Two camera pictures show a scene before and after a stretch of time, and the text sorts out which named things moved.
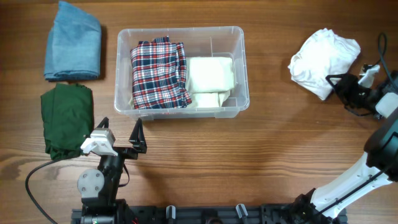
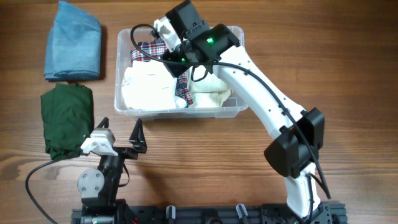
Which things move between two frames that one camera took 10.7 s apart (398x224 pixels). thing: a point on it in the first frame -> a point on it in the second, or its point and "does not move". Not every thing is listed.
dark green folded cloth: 68,114 does not move
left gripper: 137,139 does not move
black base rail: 267,214 does not move
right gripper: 344,90 -> 177,69
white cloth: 323,54 -> 148,84
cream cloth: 209,80 does not move
